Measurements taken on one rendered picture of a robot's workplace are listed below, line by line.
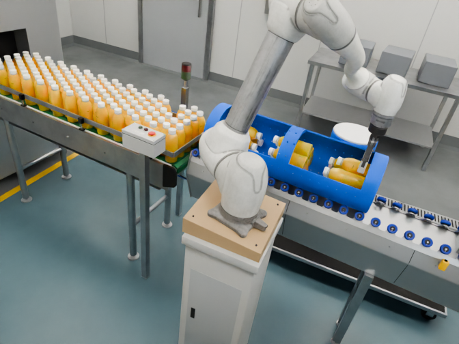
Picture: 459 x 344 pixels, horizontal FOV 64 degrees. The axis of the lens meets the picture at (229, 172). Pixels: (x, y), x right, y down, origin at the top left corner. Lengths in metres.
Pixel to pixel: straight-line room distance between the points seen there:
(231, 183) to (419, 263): 0.99
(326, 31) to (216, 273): 0.96
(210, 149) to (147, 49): 4.87
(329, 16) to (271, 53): 0.25
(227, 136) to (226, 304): 0.70
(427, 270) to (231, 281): 0.90
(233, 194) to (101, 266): 1.57
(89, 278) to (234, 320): 1.26
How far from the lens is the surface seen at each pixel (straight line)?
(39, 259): 2.84
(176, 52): 5.93
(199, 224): 1.39
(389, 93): 1.61
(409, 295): 2.79
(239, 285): 1.50
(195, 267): 1.54
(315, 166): 1.98
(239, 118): 1.38
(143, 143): 1.86
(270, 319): 2.49
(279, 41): 1.31
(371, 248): 1.87
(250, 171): 1.26
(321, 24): 1.18
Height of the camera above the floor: 2.00
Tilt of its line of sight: 34 degrees down
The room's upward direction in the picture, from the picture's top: 8 degrees clockwise
